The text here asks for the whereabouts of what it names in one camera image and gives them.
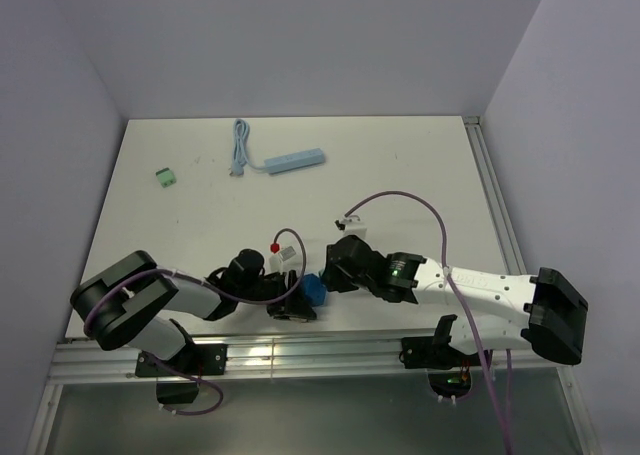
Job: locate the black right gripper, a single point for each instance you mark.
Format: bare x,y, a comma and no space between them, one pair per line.
332,279

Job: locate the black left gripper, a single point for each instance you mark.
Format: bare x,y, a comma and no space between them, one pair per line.
295,307

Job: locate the blue cube socket adapter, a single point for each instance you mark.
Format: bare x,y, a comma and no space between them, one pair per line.
315,292

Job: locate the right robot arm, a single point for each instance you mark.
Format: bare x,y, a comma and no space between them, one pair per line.
544,312

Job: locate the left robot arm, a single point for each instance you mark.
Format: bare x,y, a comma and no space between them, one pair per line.
121,305

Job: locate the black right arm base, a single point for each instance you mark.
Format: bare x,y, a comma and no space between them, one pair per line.
448,370

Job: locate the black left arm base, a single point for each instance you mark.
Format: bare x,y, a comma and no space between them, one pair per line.
180,380

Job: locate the green plug adapter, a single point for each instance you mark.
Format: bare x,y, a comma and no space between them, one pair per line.
166,177

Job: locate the light blue power strip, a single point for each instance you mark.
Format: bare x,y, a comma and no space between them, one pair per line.
294,161

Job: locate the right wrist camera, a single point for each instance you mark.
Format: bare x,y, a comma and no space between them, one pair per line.
351,225

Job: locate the aluminium front rail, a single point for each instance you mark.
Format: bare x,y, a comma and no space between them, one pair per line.
296,356

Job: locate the aluminium side rail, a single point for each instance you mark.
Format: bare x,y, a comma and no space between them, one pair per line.
503,227

